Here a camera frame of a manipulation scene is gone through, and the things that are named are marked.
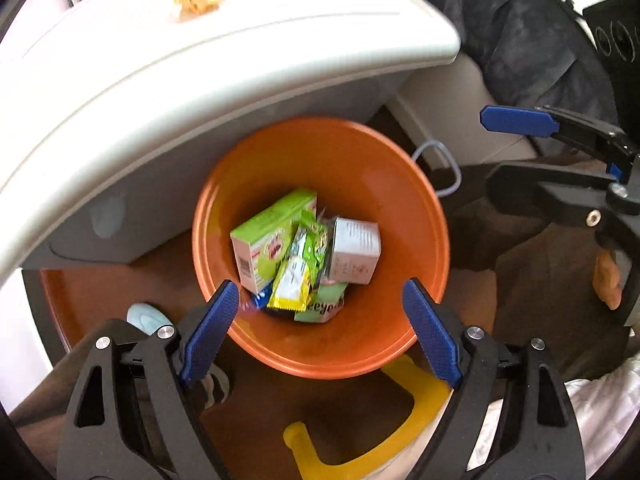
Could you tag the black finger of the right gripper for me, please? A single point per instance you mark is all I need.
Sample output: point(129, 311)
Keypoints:
point(599, 139)

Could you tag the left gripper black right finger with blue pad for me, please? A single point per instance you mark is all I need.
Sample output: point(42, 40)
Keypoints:
point(509, 415)

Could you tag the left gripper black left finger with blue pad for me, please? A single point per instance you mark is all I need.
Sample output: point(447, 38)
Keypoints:
point(131, 415)

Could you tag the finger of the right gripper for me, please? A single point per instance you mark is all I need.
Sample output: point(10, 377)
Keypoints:
point(615, 171)

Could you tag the yellow white snack wrapper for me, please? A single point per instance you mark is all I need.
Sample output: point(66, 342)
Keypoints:
point(291, 288)

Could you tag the green cardboard box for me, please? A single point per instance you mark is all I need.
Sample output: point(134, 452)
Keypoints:
point(262, 242)

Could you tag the white cardboard box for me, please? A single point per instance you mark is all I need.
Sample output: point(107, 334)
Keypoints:
point(356, 248)

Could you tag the green seaweed snack bag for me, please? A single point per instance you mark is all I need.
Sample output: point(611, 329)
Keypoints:
point(310, 242)

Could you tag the green pink snack bag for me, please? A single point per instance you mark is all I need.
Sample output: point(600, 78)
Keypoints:
point(326, 301)

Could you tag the orange plastic trash bucket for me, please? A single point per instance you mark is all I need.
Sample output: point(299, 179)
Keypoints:
point(357, 174)

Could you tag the person's right hand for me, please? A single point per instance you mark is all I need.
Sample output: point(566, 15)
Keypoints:
point(606, 280)

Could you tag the yellow plastic stool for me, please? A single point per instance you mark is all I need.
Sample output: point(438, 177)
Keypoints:
point(377, 432)

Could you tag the white striped slipper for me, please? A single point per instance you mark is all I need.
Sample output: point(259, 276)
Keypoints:
point(146, 318)

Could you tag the bed with black skirt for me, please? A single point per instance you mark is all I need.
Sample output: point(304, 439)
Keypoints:
point(581, 55)

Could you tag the grey plastic storage box lid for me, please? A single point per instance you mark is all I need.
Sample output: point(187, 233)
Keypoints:
point(112, 117)

